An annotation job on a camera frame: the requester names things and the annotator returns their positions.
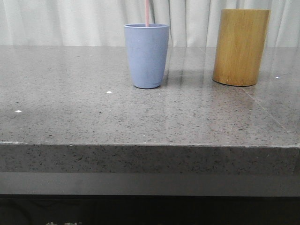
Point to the blue plastic cup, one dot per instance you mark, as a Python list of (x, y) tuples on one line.
[(146, 53)]

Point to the bamboo cylindrical holder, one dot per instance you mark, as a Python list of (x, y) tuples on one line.
[(240, 45)]

